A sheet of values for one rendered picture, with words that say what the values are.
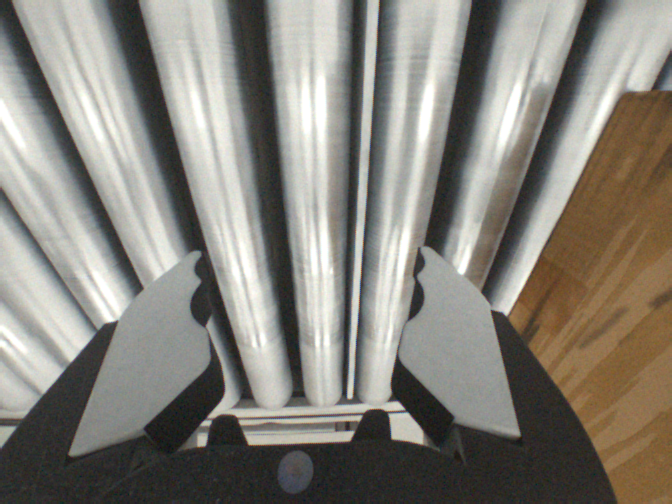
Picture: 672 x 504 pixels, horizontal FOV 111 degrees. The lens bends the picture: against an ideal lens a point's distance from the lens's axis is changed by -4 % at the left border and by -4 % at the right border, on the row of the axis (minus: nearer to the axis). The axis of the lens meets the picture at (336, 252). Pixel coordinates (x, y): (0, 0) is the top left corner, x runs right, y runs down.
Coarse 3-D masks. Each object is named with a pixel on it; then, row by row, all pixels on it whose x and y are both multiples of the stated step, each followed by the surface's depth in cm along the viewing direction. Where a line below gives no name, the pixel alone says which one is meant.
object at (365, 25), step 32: (352, 96) 19; (352, 128) 19; (352, 160) 20; (352, 192) 20; (352, 224) 21; (352, 256) 21; (352, 288) 22; (352, 320) 23; (352, 352) 26; (352, 384) 29
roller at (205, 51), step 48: (144, 0) 11; (192, 0) 11; (192, 48) 12; (240, 48) 14; (192, 96) 13; (240, 96) 14; (192, 144) 14; (240, 144) 15; (192, 192) 16; (240, 192) 16; (240, 240) 18; (240, 288) 20; (240, 336) 23; (288, 384) 30
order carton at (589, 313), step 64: (640, 128) 13; (576, 192) 17; (640, 192) 13; (576, 256) 17; (640, 256) 13; (512, 320) 23; (576, 320) 17; (640, 320) 13; (576, 384) 16; (640, 384) 13; (640, 448) 13
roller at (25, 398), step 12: (0, 372) 26; (12, 372) 27; (0, 384) 26; (12, 384) 27; (24, 384) 28; (0, 396) 27; (12, 396) 27; (24, 396) 28; (36, 396) 29; (12, 408) 28; (24, 408) 29
